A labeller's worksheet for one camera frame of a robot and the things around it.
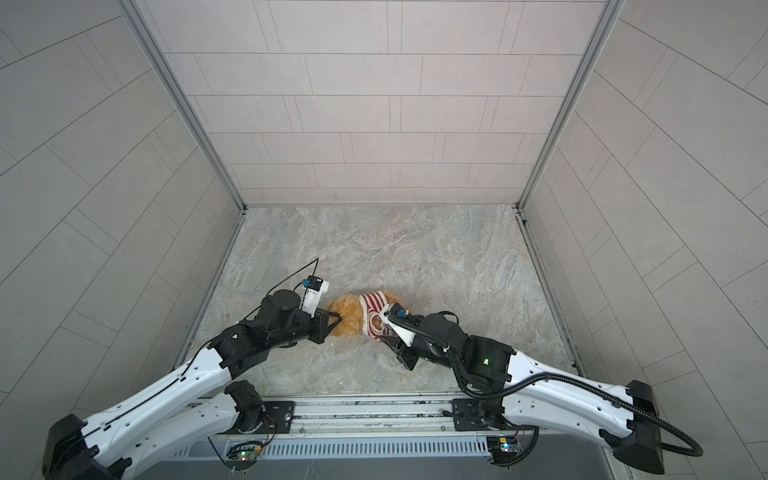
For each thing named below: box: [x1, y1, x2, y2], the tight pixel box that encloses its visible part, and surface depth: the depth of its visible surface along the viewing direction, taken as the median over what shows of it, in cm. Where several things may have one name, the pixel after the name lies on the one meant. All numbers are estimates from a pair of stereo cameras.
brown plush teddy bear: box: [327, 291, 402, 336], surface depth 74 cm
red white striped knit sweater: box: [359, 290, 391, 339], surface depth 74 cm
